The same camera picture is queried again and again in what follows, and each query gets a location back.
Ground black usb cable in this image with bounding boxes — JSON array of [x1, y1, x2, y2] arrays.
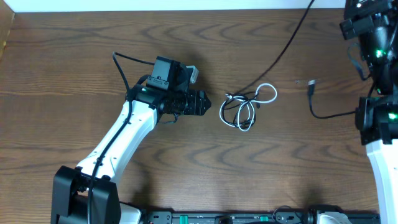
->
[[223, 0, 315, 130]]

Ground white usb cable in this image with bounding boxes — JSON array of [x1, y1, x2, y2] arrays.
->
[[219, 82, 278, 133]]

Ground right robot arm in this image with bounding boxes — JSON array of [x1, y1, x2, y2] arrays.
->
[[340, 0, 397, 223]]

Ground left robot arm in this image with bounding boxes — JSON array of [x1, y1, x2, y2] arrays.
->
[[50, 57, 211, 223]]

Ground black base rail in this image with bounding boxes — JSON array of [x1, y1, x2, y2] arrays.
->
[[121, 203, 382, 224]]

